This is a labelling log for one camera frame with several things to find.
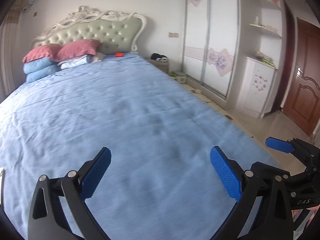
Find brown wooden door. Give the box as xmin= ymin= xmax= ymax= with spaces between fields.
xmin=271 ymin=2 xmax=319 ymax=136

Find white corner cabinet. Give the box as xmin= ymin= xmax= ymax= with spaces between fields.
xmin=235 ymin=57 xmax=277 ymax=119

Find blue bed sheet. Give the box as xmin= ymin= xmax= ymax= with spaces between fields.
xmin=1 ymin=54 xmax=277 ymax=239

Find green white storage box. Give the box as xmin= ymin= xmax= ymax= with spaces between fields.
xmin=169 ymin=71 xmax=187 ymax=83

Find lower blue pillow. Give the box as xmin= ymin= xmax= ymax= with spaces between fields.
xmin=26 ymin=64 xmax=60 ymax=83

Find blue pillow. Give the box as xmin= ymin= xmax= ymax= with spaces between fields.
xmin=23 ymin=57 xmax=57 ymax=74
xmin=26 ymin=64 xmax=60 ymax=83

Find grey bedside table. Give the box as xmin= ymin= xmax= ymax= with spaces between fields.
xmin=145 ymin=58 xmax=169 ymax=74

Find white sliding wardrobe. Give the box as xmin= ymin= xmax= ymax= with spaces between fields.
xmin=183 ymin=0 xmax=239 ymax=99

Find upper blue pillow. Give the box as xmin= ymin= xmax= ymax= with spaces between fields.
xmin=23 ymin=57 xmax=57 ymax=74

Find black white item on nightstand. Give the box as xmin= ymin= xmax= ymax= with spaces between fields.
xmin=150 ymin=53 xmax=168 ymax=62

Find folded light blue quilt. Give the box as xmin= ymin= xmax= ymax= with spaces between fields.
xmin=57 ymin=55 xmax=95 ymax=70

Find left pink pillow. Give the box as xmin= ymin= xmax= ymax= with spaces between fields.
xmin=22 ymin=43 xmax=62 ymax=63

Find pink pillow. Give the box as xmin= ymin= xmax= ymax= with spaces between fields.
xmin=55 ymin=39 xmax=101 ymax=62
xmin=22 ymin=43 xmax=62 ymax=63

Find right pink pillow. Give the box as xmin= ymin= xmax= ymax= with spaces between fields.
xmin=55 ymin=39 xmax=101 ymax=62

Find tufted green headboard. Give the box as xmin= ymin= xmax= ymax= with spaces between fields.
xmin=31 ymin=5 xmax=147 ymax=55

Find striped beige curtain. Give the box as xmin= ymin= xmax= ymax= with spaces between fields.
xmin=1 ymin=0 xmax=25 ymax=96

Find white wall shelves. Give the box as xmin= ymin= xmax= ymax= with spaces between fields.
xmin=250 ymin=0 xmax=283 ymax=37

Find wall switch plate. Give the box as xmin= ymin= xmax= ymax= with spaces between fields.
xmin=168 ymin=33 xmax=179 ymax=38

